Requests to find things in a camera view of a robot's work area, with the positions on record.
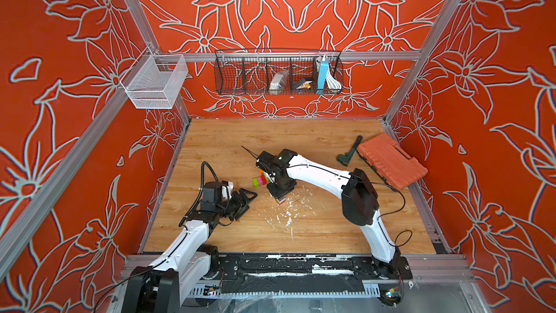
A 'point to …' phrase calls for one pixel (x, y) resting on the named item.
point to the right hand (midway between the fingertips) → (275, 198)
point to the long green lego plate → (255, 183)
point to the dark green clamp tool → (346, 158)
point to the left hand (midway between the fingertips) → (253, 199)
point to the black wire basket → (250, 72)
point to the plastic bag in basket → (277, 82)
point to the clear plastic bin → (154, 80)
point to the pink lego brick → (260, 181)
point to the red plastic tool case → (392, 162)
